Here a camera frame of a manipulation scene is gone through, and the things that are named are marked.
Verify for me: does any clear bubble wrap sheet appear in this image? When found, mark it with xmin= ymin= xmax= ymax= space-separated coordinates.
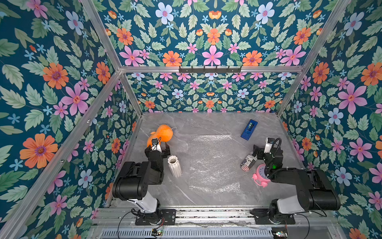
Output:
xmin=189 ymin=134 xmax=240 ymax=193

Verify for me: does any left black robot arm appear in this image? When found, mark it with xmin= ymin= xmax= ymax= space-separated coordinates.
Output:
xmin=112 ymin=143 xmax=171 ymax=214

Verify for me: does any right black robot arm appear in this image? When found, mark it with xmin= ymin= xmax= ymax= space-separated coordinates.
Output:
xmin=252 ymin=145 xmax=341 ymax=221

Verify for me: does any pink alarm clock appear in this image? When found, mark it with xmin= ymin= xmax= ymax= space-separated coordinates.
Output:
xmin=252 ymin=163 xmax=271 ymax=188

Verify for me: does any orange plush toy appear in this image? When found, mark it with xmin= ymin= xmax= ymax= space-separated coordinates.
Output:
xmin=147 ymin=124 xmax=174 ymax=146

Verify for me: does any american flag can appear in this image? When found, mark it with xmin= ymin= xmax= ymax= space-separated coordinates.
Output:
xmin=240 ymin=154 xmax=257 ymax=172

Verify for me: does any blue tape dispenser box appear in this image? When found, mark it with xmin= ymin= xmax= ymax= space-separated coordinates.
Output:
xmin=241 ymin=119 xmax=258 ymax=140

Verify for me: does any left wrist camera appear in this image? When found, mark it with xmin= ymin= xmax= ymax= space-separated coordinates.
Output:
xmin=151 ymin=138 xmax=162 ymax=152

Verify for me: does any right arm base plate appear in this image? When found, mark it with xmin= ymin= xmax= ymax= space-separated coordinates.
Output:
xmin=250 ymin=209 xmax=295 ymax=225

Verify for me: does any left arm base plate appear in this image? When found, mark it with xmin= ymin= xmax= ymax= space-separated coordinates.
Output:
xmin=135 ymin=209 xmax=177 ymax=226

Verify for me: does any aluminium front rail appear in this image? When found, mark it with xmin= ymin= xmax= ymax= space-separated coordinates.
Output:
xmin=92 ymin=206 xmax=338 ymax=228

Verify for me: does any black wall hook rail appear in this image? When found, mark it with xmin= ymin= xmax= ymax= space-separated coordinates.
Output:
xmin=178 ymin=66 xmax=242 ymax=74

